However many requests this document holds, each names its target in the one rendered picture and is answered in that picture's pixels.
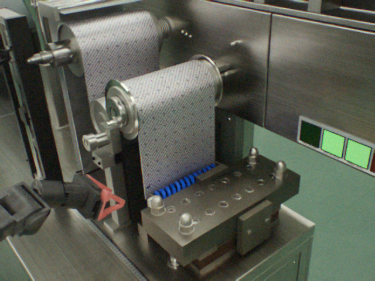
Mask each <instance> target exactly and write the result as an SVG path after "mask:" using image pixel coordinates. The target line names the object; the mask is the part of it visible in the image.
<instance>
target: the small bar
mask: <svg viewBox="0 0 375 281"><path fill-rule="evenodd" d="M226 173H228V167H227V166H225V165H224V164H223V163H222V164H220V165H219V166H216V167H214V168H212V169H210V170H208V171H206V172H204V173H202V174H200V175H198V176H196V183H198V184H199V185H201V186H204V185H205V184H207V183H209V182H211V181H213V180H215V179H218V177H220V176H222V175H224V174H226Z"/></svg>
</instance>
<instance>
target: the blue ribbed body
mask: <svg viewBox="0 0 375 281"><path fill-rule="evenodd" d="M214 167H216V166H215V165H214V164H213V163H211V164H210V166H206V168H202V169H201V170H198V171H197V173H196V172H194V173H193V174H189V175H188V176H187V177H186V176H185V177H184V178H183V180H182V179H180V180H179V182H177V181H175V182H174V183H173V184H170V185H169V186H165V187H164V189H159V192H158V191H155V192H154V195H159V196H161V197H162V199H164V198H167V197H169V196H171V195H173V194H175V193H177V192H178V191H180V190H182V189H184V188H186V187H187V186H190V185H192V184H194V183H196V176H198V175H200V174H202V173H204V172H206V171H208V170H210V169H212V168H214Z"/></svg>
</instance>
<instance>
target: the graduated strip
mask: <svg viewBox="0 0 375 281"><path fill-rule="evenodd" d="M73 210H74V211H75V212H76V214H77V215H79V216H80V217H81V218H82V219H83V221H84V222H85V223H86V224H87V225H88V226H89V227H90V229H92V230H93V231H94V232H95V233H96V234H97V236H98V237H99V238H100V239H101V240H102V241H103V242H104V243H105V244H106V245H107V246H108V247H109V249H110V250H111V252H112V253H113V254H114V255H115V256H117V257H118V258H119V260H120V261H121V262H122V263H123V264H124V265H125V266H126V268H127V269H128V270H130V271H131V273H132V274H133V275H134V276H135V277H136V278H137V279H138V280H139V281H151V280H150V279H149V278H148V277H147V276H146V275H145V274H144V272H143V271H142V270H141V269H140V268H139V267H137V265H136V264H135V263H133V261H132V260H131V258H130V257H129V256H127V255H126V254H125V253H124V252H123V251H122V249H121V248H120V247H119V246H118V245H117V244H116V243H115V242H114V241H113V240H112V239H111V238H110V237H109V236H108V235H107V234H106V233H105V231H104V230H103V229H101V228H100V227H99V226H98V224H97V223H96V222H95V221H94V220H93V219H92V220H86V219H85V218H84V217H83V216H82V215H81V214H80V212H79V211H77V210H76V209H73Z"/></svg>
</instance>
